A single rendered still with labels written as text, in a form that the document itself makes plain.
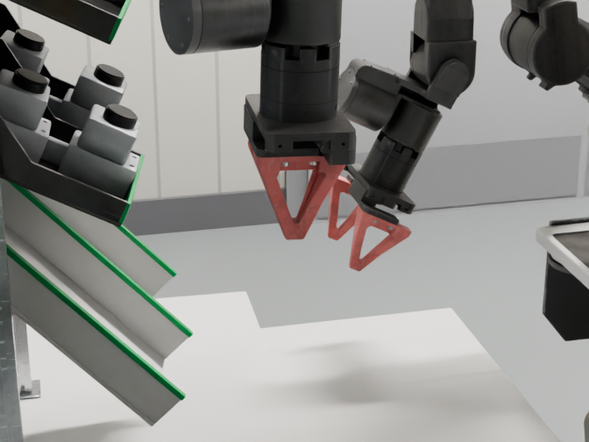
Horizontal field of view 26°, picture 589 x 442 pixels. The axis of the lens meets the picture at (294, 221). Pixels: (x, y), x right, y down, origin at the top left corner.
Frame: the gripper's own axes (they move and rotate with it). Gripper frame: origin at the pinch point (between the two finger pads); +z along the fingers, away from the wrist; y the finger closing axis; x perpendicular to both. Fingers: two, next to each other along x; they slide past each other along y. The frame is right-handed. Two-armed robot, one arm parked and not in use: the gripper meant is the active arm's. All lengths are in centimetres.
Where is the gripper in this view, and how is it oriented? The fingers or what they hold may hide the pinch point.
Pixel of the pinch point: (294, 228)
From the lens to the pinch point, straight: 96.5
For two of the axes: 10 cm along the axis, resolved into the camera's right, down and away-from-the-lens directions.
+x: 9.8, -0.4, 1.8
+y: 1.8, 3.6, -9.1
